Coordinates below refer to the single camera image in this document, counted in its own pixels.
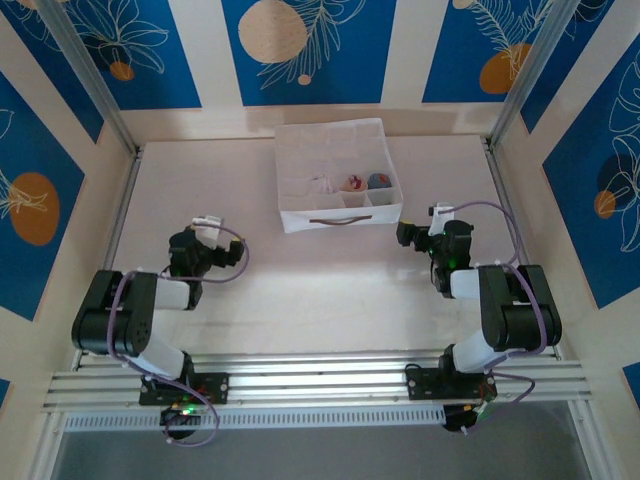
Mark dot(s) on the grey sock with green toe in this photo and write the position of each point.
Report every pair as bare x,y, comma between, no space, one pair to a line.
380,181

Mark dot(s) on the beige sock with maroon toe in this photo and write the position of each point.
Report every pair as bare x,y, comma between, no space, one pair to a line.
354,183

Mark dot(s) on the white sock with black stripes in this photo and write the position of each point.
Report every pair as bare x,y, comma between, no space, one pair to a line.
324,185

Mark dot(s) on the white fabric organizer box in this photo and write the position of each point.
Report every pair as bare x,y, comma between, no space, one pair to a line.
320,145

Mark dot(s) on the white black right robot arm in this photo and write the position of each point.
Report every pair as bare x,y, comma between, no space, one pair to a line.
465,282

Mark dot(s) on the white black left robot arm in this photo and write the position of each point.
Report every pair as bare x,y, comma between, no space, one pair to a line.
172,295

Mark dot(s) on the black controller box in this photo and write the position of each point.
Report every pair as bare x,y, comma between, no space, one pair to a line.
177,417
455,417

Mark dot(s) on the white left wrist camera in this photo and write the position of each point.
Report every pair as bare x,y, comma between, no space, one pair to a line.
207,225

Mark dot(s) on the aluminium side rail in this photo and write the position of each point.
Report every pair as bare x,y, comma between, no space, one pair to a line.
507,200
124,200

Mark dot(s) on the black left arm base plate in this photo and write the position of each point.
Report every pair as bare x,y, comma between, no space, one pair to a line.
220,385

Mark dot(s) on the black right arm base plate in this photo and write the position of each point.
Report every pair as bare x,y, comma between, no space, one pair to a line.
417,385

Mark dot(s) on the aluminium mounting rail beam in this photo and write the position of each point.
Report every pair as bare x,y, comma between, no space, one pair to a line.
320,382

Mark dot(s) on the aluminium frame post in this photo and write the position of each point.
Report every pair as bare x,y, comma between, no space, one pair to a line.
85,65
532,65

